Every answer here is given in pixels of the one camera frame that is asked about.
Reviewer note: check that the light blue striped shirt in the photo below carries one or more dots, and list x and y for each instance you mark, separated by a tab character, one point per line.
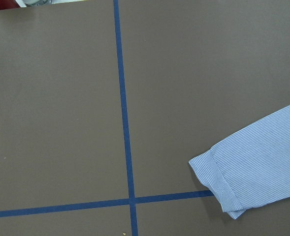
250	168

